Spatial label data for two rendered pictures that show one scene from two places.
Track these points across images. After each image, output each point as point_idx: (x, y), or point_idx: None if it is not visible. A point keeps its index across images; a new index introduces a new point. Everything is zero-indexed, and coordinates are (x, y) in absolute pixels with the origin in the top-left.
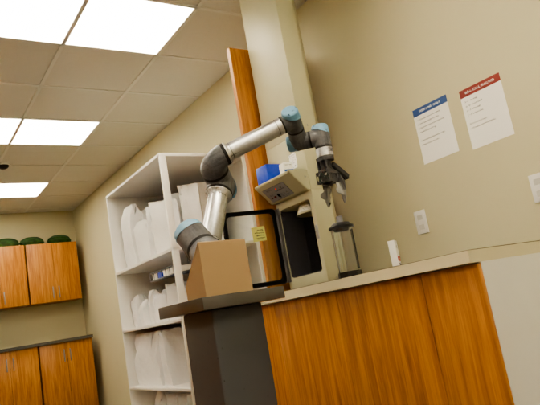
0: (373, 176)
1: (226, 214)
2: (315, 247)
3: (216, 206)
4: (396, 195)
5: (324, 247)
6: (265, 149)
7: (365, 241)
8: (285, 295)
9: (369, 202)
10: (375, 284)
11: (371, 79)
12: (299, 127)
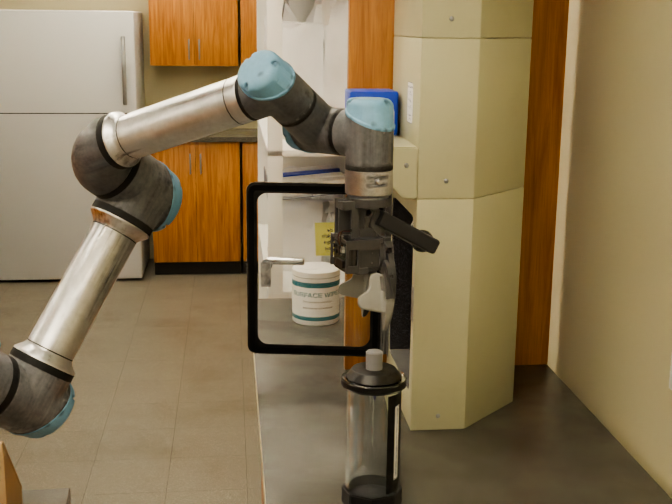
0: (638, 168)
1: (257, 187)
2: None
3: (82, 268)
4: (661, 255)
5: (419, 344)
6: None
7: (597, 306)
8: (261, 457)
9: (620, 224)
10: None
11: None
12: (288, 113)
